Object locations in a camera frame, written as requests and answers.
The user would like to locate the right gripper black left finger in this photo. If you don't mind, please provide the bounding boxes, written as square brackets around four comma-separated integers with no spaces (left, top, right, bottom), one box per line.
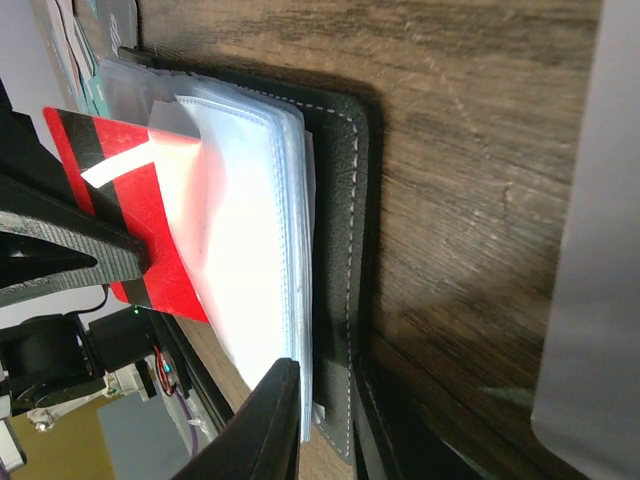
[175,358,301,480]

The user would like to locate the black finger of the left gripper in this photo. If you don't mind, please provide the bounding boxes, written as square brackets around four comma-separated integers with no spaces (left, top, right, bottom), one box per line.
[1,175,150,307]

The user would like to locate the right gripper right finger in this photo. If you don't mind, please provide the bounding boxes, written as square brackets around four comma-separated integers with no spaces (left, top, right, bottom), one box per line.
[352,358,480,479]

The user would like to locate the black leather card holder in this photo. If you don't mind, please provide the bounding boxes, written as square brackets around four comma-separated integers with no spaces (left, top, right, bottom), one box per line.
[86,59,371,458]

